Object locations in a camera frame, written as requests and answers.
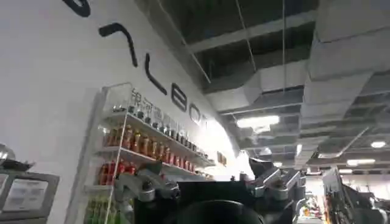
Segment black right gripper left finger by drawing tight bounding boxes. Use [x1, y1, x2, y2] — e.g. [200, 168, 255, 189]
[114, 160, 181, 203]

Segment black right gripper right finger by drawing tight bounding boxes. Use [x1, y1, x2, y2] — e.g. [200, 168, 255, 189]
[248, 157, 307, 201]

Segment white shelf rack with bottles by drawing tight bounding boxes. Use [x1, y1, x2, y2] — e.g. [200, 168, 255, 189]
[65, 82, 216, 224]

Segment rectangular ceiling light panel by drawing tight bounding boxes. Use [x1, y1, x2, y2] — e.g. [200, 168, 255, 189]
[346, 158, 377, 167]
[236, 114, 280, 130]

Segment dark goods rack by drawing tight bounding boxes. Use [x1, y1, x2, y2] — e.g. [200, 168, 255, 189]
[322, 167, 390, 224]

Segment grey framed notice board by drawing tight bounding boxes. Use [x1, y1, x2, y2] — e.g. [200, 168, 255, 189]
[0, 170, 60, 222]

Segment silver air duct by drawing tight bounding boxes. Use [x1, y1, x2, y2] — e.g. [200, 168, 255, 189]
[204, 0, 390, 171]

